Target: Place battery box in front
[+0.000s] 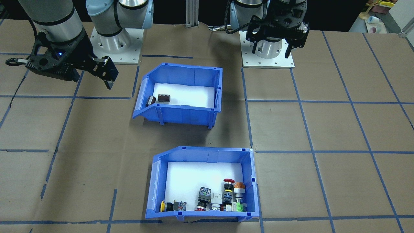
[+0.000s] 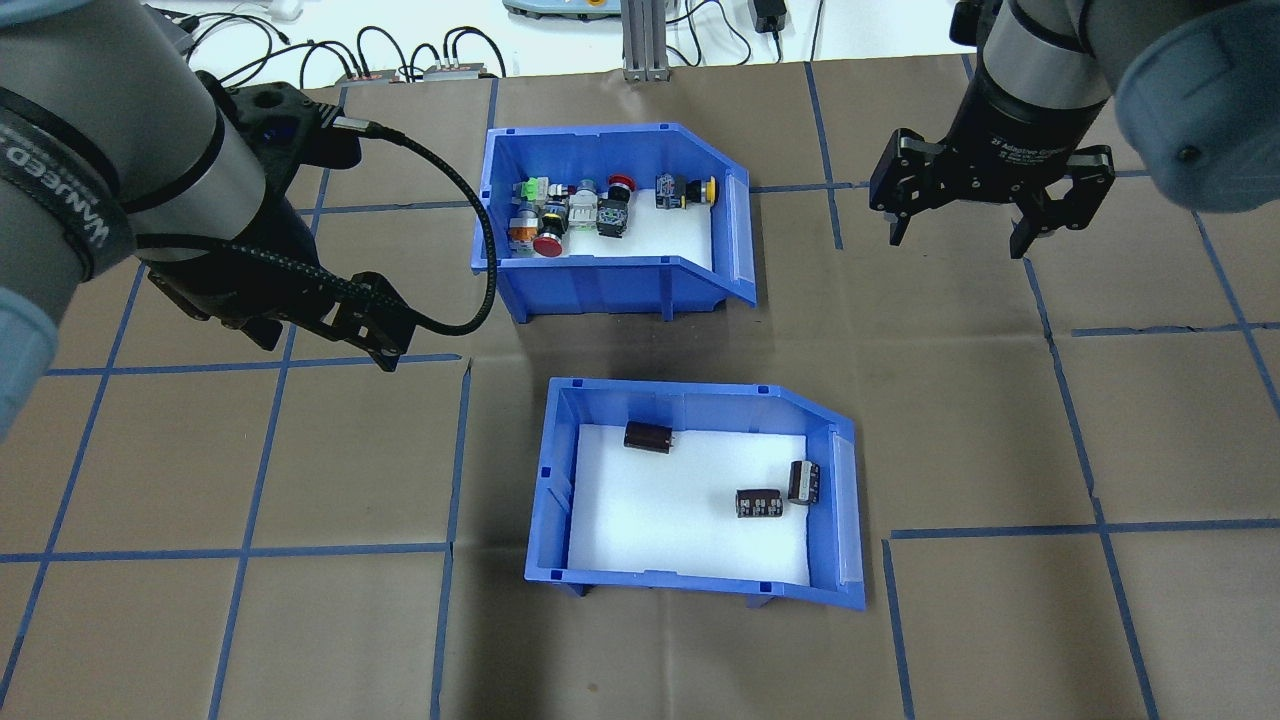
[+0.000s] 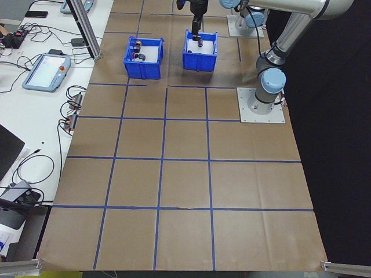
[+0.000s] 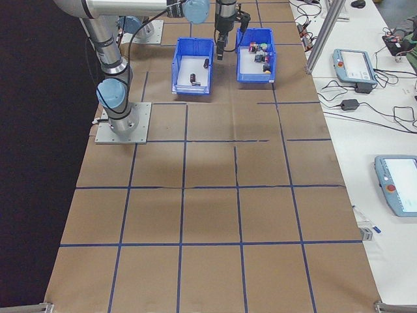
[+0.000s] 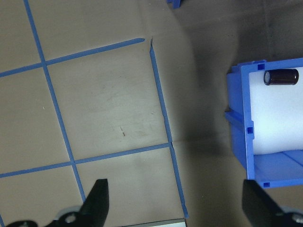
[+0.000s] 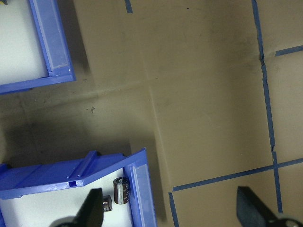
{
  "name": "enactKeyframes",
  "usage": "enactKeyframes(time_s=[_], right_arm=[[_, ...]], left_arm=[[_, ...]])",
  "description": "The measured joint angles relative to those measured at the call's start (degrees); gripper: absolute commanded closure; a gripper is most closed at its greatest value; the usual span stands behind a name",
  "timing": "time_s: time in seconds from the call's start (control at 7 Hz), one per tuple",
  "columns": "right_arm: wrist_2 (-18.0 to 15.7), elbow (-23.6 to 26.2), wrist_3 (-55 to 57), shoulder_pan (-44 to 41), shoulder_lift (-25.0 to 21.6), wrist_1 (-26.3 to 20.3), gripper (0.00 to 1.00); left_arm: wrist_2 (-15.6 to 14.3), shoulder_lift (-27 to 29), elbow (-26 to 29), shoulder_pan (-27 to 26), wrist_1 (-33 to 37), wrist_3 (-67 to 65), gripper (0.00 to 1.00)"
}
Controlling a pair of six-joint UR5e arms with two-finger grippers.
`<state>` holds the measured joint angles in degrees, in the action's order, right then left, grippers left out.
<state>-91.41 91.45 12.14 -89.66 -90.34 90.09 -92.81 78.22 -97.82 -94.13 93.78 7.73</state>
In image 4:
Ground black power adapter brick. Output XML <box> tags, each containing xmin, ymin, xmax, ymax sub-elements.
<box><xmin>339</xmin><ymin>98</ymin><xmax>361</xmax><ymax>111</ymax></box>

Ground blue plastic battery bin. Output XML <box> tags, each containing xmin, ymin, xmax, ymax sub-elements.
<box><xmin>171</xmin><ymin>37</ymin><xmax>216</xmax><ymax>96</ymax></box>

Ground aluminium extrusion bar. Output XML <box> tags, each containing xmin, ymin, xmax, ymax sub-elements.
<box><xmin>0</xmin><ymin>302</ymin><xmax>53</xmax><ymax>313</ymax></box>
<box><xmin>373</xmin><ymin>301</ymin><xmax>417</xmax><ymax>313</ymax></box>

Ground light blue teach pendant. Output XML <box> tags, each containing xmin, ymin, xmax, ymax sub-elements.
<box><xmin>373</xmin><ymin>155</ymin><xmax>417</xmax><ymax>218</ymax></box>
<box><xmin>331</xmin><ymin>48</ymin><xmax>379</xmax><ymax>89</ymax></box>

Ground aluminium profile post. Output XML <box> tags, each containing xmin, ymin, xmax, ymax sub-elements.
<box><xmin>304</xmin><ymin>0</ymin><xmax>347</xmax><ymax>75</ymax></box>

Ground small black box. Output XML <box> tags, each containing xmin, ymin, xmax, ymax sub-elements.
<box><xmin>354</xmin><ymin>82</ymin><xmax>375</xmax><ymax>95</ymax></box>

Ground black frame cover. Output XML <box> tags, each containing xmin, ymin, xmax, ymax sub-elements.
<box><xmin>0</xmin><ymin>0</ymin><xmax>102</xmax><ymax>307</ymax></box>

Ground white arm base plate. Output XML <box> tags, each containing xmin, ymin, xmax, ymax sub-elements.
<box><xmin>132</xmin><ymin>20</ymin><xmax>164</xmax><ymax>45</ymax></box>
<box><xmin>94</xmin><ymin>101</ymin><xmax>153</xmax><ymax>144</ymax></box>

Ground black circuit board with wires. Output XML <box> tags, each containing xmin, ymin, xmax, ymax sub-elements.
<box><xmin>381</xmin><ymin>31</ymin><xmax>412</xmax><ymax>59</ymax></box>

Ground white bin liner sheet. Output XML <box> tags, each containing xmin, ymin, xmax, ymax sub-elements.
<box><xmin>177</xmin><ymin>55</ymin><xmax>212</xmax><ymax>87</ymax></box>
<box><xmin>239</xmin><ymin>45</ymin><xmax>273</xmax><ymax>76</ymax></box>

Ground blue plastic switch bin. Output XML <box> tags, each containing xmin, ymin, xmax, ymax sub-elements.
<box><xmin>235</xmin><ymin>27</ymin><xmax>277</xmax><ymax>84</ymax></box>

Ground small orange black adapter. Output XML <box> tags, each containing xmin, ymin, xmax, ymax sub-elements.
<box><xmin>301</xmin><ymin>35</ymin><xmax>317</xmax><ymax>52</ymax></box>

